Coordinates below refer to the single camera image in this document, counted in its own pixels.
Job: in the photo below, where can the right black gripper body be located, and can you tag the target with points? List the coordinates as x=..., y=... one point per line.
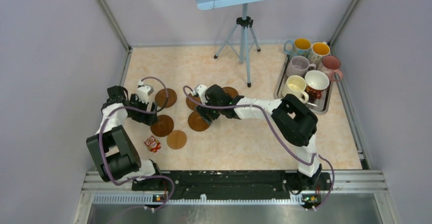
x=212, y=112

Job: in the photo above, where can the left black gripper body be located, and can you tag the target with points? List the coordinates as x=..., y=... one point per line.
x=140, y=116

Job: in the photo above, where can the dark wooden coaster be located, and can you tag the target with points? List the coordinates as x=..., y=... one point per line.
x=196, y=123
x=168, y=99
x=232, y=92
x=190, y=102
x=163, y=127

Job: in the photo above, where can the light wooden coaster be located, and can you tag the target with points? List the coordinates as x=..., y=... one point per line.
x=176, y=139

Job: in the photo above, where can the metal tray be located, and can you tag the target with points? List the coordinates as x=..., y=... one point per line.
x=318, y=106

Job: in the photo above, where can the pink mug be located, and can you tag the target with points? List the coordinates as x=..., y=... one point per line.
x=330, y=66

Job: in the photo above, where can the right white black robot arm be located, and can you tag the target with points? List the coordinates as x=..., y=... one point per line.
x=293, y=124

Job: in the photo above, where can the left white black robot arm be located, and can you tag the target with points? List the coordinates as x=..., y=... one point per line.
x=111, y=133

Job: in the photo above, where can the red owl figurine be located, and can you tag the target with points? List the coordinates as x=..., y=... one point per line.
x=152, y=144

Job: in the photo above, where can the cream mug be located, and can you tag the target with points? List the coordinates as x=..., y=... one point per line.
x=296, y=85

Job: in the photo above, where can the lilac mug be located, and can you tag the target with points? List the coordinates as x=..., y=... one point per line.
x=299, y=65

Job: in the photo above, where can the blue mug yellow inside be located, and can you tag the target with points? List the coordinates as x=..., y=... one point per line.
x=297, y=47

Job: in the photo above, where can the white red mug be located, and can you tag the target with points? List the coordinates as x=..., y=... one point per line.
x=316, y=83

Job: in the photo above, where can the patterned mug yellow inside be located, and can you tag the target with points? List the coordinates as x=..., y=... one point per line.
x=318, y=51

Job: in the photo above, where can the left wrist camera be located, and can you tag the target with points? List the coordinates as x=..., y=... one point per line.
x=144, y=91

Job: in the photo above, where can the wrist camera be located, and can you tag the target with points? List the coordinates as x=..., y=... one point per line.
x=200, y=91
x=144, y=91

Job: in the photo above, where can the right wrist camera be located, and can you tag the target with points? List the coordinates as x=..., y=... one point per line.
x=200, y=91

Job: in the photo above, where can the grey cable duct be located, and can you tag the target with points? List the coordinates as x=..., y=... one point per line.
x=150, y=199

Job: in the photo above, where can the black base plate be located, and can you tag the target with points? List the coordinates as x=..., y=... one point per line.
x=234, y=185

